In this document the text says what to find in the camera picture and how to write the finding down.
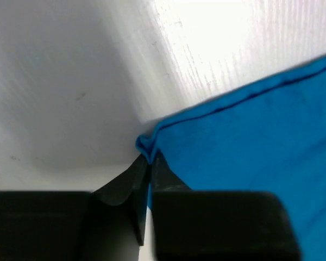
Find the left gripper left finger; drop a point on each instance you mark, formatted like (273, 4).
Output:
(127, 194)

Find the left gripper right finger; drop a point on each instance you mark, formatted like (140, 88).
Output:
(163, 178)

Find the blue t shirt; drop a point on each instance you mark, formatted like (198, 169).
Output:
(269, 135)

